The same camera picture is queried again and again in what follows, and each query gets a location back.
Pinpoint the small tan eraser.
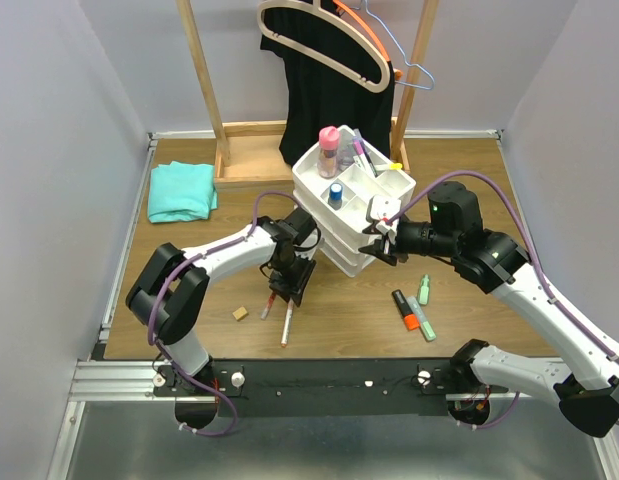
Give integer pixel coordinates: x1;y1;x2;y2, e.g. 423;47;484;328
232;307;248;321

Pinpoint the white drawer organizer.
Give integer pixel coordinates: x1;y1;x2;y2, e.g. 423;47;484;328
292;142;416;277

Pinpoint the grey green highlighter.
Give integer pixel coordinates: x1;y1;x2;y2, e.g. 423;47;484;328
407;296;437;342

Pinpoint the grey capped white marker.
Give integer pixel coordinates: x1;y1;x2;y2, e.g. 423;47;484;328
354;129;378;177

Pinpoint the peach capped white marker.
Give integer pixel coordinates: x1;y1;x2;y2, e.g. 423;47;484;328
280;300;294;348

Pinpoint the red clear pen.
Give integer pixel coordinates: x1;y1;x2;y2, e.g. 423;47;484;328
260;292;277;320

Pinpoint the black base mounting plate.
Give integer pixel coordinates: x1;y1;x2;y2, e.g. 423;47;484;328
153;358;505;430

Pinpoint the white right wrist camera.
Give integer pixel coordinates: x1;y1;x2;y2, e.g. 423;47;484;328
366;195;402;227

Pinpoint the small green highlighter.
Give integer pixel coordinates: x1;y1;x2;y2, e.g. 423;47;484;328
417;274;430;306

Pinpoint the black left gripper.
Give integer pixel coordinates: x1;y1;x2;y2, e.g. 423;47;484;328
270;251;317;307

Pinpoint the pink capped clear bottle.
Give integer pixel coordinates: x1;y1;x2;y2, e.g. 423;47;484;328
317;126;340;179

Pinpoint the black hanging garment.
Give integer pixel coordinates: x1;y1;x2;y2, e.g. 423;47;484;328
260;8;395;166

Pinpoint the black orange highlighter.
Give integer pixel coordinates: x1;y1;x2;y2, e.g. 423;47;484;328
391;290;420;331

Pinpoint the clear round clip jar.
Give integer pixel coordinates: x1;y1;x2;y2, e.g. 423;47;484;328
337;143;351;171

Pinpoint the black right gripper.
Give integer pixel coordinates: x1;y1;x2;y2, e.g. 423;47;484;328
357;218;458;267

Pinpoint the pink capped white marker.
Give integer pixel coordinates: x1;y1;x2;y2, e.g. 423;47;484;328
353;139;376;177

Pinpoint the wooden clothes rack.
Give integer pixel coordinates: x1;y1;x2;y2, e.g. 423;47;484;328
176;1;439;190

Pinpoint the blue wire hanger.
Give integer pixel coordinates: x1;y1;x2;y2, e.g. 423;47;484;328
353;0;436;91

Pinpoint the blue grey glue stick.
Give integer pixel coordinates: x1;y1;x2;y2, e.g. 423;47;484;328
327;182;344;210

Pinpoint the beige wooden hanger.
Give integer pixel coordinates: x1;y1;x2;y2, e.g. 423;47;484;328
256;0;396;95

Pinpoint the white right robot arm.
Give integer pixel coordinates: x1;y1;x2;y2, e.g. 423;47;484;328
361;181;619;438

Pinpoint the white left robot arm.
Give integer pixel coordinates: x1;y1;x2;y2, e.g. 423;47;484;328
125;207;322;395

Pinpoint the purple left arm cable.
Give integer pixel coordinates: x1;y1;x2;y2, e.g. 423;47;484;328
147;190;305;437

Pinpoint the teal folded cloth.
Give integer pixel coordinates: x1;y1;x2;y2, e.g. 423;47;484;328
147;161;218;224

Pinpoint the orange plastic hanger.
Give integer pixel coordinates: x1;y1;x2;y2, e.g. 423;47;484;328
333;0;390;62

